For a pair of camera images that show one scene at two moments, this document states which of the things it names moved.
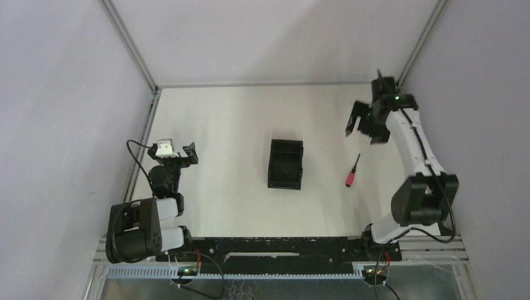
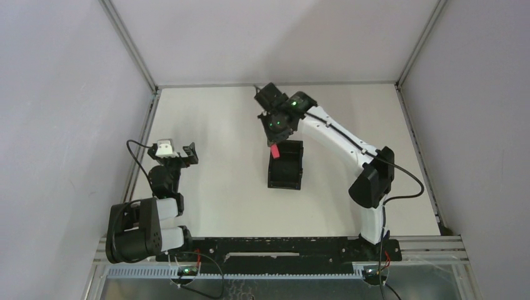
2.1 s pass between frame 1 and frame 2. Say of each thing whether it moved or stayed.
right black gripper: moved
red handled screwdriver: moved
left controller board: stayed
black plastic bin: stayed
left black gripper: stayed
